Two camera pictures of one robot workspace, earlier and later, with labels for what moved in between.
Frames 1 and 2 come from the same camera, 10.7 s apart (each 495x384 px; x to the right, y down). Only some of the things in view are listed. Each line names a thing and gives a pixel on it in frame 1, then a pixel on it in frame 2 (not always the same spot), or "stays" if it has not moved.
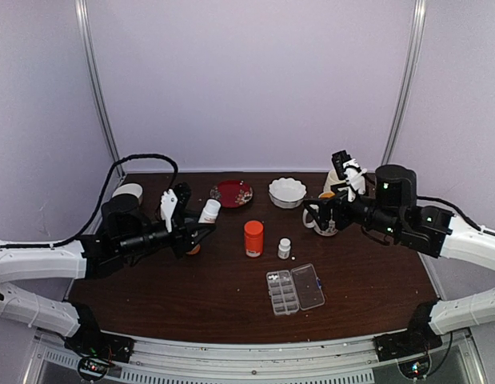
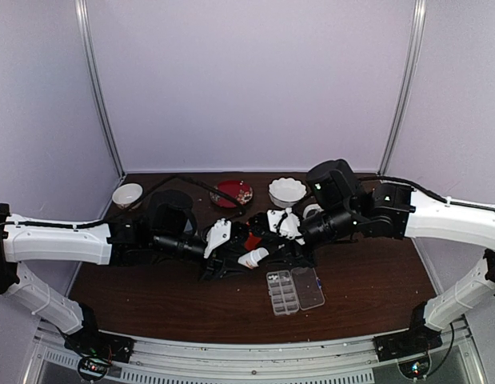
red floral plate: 232,193 stays
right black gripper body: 344,219 to 297,255
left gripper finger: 198,238 to 217,270
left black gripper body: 179,237 to 217,255
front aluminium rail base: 257,359 stays
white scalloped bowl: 286,193 stays
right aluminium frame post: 418,23 stays
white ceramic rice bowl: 130,188 stays
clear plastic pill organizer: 294,290 stays
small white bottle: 210,211 to 252,258
